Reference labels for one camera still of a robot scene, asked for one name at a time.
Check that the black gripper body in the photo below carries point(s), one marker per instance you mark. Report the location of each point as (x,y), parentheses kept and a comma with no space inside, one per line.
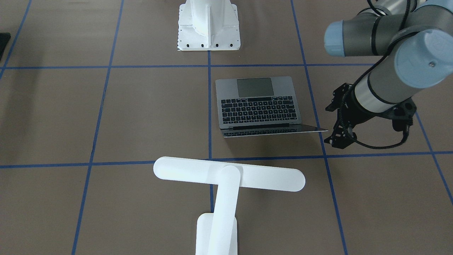
(355,115)

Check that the grey laptop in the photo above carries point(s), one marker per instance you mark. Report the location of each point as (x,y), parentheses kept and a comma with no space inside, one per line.
(258,107)

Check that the black mouse pad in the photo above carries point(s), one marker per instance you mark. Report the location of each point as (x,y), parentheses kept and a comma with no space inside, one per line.
(4,39)

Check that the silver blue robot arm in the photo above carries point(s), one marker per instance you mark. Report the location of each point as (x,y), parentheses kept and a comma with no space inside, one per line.
(413,39)

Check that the white desk lamp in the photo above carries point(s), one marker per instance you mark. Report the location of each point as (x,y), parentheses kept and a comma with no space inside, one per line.
(217,231)

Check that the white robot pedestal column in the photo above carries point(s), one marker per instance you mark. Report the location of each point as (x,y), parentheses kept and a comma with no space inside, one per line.
(208,25)

